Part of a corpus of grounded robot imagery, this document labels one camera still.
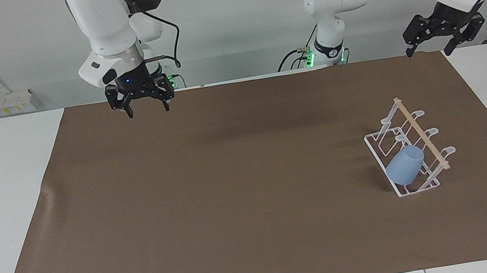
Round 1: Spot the black cable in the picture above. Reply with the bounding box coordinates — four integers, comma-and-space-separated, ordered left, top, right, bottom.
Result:
275, 47, 310, 73
116, 0, 186, 77
287, 54, 311, 70

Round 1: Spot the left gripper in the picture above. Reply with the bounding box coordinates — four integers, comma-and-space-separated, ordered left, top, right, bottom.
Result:
398, 0, 487, 63

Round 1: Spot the white wire cup holder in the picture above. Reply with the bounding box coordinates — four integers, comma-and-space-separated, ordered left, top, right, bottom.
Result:
357, 89, 463, 203

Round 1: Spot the light blue cup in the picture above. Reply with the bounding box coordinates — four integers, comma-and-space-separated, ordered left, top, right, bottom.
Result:
382, 143, 430, 189

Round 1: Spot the white wall socket box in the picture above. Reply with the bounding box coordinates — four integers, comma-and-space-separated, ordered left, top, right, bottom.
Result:
0, 87, 36, 118

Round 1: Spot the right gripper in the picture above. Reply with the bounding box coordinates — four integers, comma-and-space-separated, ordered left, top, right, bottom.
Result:
101, 56, 179, 123

